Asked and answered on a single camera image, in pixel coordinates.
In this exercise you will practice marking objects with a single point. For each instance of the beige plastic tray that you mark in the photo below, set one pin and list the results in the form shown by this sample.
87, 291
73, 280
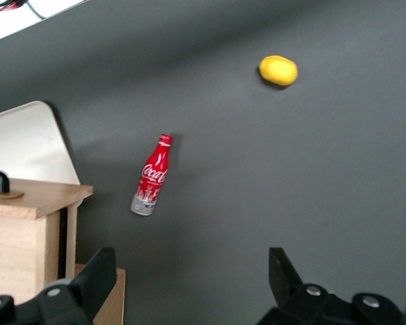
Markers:
26, 145

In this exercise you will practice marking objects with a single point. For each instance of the red Coca-Cola bottle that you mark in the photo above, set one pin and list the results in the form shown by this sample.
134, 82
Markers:
153, 172

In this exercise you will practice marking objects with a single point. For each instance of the yellow lemon toy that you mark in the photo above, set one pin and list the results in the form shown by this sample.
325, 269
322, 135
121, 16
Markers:
279, 70

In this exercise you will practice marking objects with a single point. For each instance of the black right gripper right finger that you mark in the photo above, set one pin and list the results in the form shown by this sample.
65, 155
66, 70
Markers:
284, 281

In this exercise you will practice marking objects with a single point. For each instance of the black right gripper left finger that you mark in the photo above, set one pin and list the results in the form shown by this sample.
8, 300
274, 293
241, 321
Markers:
94, 281

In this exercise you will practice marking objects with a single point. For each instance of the wooden drawer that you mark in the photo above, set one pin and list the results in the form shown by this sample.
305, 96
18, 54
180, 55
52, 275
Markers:
19, 250

